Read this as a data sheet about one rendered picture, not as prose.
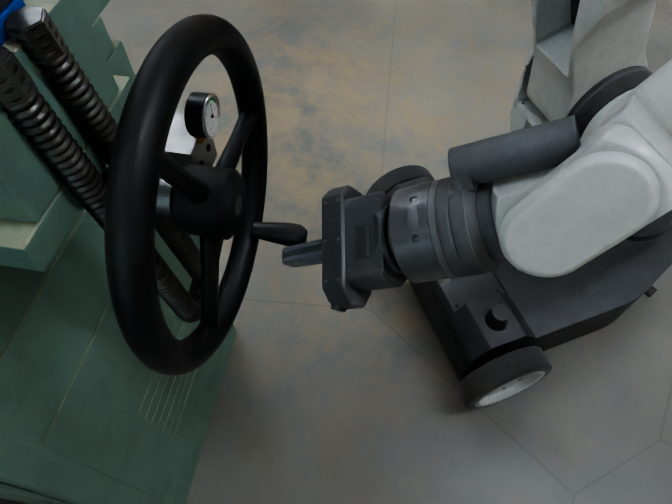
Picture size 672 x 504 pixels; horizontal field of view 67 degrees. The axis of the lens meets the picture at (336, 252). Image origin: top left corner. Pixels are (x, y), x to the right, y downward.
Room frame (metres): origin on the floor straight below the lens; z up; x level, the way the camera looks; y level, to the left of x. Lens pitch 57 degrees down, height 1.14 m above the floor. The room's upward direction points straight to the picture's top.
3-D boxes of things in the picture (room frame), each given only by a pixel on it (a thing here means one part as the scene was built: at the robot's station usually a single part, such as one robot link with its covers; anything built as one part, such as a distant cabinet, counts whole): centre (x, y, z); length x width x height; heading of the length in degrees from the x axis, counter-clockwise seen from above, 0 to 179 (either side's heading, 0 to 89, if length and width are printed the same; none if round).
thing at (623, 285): (0.70, -0.49, 0.19); 0.64 x 0.52 x 0.33; 110
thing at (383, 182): (0.86, -0.17, 0.10); 0.20 x 0.05 x 0.20; 110
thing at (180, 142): (0.56, 0.26, 0.58); 0.12 x 0.08 x 0.08; 80
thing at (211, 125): (0.55, 0.19, 0.65); 0.06 x 0.04 x 0.08; 170
